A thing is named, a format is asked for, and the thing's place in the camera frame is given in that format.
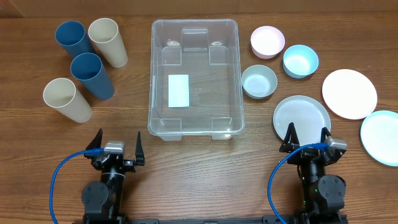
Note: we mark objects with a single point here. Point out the clear plastic storage bin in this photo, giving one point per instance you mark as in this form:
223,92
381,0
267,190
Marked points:
207,50

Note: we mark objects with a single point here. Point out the pink plate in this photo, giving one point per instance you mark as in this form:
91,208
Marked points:
349,94

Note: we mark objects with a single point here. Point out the white label in bin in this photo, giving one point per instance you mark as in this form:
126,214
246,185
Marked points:
178,91

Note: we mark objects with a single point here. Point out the blue cup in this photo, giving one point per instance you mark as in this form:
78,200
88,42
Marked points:
72,36
88,69

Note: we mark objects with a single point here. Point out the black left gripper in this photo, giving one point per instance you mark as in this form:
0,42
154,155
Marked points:
139,155

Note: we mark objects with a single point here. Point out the near blue cup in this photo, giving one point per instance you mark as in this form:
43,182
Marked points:
88,69

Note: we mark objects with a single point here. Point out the beige cup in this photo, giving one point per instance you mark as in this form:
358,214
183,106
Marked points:
62,95
105,34

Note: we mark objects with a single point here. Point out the light blue plate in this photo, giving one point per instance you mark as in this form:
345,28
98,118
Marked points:
378,135

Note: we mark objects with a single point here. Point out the light blue bowl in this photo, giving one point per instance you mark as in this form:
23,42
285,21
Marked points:
300,61

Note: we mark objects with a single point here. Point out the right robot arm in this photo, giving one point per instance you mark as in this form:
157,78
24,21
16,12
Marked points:
323,195

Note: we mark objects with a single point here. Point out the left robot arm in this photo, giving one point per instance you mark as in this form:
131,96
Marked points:
102,199

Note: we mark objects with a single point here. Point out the far left blue cup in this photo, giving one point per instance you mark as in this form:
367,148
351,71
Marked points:
72,36

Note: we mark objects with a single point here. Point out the pink bowl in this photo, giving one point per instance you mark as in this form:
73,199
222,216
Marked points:
267,42

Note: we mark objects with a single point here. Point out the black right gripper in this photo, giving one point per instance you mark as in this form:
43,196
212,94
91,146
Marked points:
291,140

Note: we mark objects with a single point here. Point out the grey plate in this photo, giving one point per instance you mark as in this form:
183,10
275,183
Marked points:
307,114

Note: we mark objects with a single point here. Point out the grey bowl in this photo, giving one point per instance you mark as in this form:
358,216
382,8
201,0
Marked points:
259,81

